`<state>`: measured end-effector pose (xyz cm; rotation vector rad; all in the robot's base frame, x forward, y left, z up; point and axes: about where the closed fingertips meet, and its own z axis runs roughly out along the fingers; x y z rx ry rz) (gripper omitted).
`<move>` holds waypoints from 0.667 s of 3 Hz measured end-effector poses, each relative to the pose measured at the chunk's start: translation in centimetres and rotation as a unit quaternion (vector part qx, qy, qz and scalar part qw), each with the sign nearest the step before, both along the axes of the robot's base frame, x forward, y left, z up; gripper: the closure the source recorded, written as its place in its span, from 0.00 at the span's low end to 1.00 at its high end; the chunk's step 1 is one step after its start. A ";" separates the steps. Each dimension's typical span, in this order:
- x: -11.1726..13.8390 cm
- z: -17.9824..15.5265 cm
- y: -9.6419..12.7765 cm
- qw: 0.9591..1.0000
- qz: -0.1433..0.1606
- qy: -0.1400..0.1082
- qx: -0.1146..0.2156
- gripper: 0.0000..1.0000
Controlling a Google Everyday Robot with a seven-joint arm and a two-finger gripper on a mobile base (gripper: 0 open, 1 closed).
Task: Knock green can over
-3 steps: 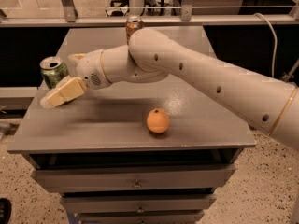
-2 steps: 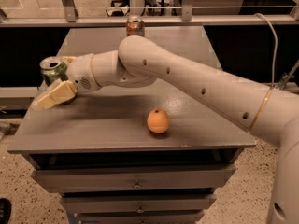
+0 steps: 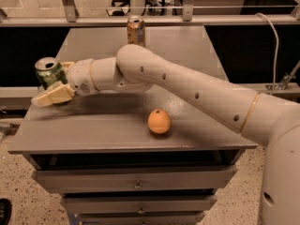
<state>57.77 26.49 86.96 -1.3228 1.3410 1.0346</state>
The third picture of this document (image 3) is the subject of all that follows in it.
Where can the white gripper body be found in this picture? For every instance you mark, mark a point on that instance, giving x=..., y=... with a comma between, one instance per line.
x=80, y=77

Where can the green soda can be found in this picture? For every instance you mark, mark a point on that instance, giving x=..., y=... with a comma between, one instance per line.
x=49, y=71

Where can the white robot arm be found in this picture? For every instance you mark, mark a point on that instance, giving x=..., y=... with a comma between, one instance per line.
x=270, y=121

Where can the orange soda can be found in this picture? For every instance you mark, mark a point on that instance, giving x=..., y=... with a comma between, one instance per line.
x=136, y=30

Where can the top grey drawer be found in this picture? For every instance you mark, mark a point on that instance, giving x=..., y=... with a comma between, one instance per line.
x=135, y=179

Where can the grey drawer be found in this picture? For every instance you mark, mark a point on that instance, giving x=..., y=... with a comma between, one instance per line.
x=161, y=218
x=135, y=179
x=139, y=204

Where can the orange fruit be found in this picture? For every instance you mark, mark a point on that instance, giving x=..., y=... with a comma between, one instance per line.
x=159, y=121

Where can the grey drawer cabinet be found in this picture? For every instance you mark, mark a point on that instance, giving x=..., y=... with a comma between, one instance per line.
x=110, y=131

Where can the black office chair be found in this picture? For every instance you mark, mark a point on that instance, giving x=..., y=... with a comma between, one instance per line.
x=140, y=7

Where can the black shoe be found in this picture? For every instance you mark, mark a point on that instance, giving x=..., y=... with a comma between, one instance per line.
x=5, y=211

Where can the bottom grey drawer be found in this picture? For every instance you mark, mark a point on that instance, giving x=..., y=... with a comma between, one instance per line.
x=161, y=218

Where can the middle grey drawer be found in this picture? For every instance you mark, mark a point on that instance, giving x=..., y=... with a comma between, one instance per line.
x=139, y=204

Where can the metal railing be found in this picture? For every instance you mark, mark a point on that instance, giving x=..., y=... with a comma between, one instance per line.
x=91, y=13

